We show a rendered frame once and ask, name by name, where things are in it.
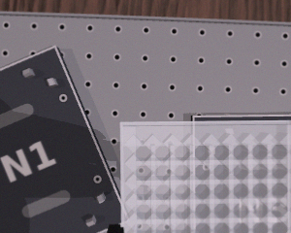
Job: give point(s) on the white multi-well plate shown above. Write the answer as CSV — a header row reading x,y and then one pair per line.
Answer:
x,y
162,152

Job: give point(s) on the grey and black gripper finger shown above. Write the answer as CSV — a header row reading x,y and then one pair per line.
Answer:
x,y
115,228

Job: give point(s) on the grey perforated base plate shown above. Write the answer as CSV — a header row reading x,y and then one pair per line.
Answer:
x,y
132,68

